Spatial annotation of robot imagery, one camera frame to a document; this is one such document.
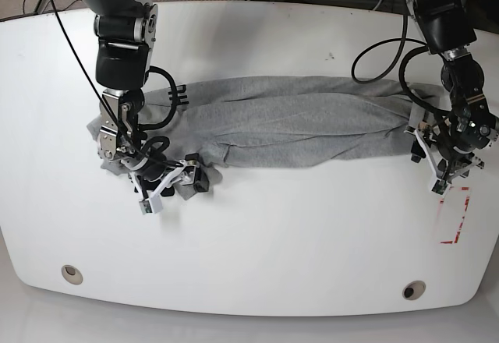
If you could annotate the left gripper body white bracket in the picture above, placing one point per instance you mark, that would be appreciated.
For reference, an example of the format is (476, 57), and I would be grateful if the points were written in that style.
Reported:
(445, 162)

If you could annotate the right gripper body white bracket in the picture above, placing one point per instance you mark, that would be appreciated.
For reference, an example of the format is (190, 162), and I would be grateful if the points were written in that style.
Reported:
(182, 175)

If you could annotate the grey T-shirt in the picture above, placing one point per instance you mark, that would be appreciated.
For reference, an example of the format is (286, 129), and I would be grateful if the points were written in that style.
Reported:
(289, 122)

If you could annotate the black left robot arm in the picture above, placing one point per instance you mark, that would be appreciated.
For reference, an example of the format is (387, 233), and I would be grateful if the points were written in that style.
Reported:
(450, 142)

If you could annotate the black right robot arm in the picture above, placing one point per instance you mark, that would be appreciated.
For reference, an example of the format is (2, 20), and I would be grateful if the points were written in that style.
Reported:
(126, 30)

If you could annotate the red tape rectangle marking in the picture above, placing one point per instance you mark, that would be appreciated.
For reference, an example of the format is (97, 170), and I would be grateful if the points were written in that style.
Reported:
(451, 214)

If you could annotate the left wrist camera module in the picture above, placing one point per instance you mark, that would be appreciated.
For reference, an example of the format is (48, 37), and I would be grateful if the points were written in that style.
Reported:
(439, 186)

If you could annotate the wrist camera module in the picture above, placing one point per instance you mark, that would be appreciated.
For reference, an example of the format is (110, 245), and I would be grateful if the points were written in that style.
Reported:
(151, 205)
(439, 186)

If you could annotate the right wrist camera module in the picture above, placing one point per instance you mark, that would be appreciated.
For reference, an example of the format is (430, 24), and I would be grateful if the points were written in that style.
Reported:
(151, 205)

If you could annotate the right table cable grommet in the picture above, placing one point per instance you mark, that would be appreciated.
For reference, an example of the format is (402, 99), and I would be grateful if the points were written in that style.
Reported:
(414, 290)

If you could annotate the table cable grommet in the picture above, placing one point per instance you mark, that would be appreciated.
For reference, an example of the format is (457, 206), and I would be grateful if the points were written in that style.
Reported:
(414, 290)
(72, 275)

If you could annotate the left table cable grommet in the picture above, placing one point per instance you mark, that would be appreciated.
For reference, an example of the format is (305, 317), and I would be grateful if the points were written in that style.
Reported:
(72, 275)

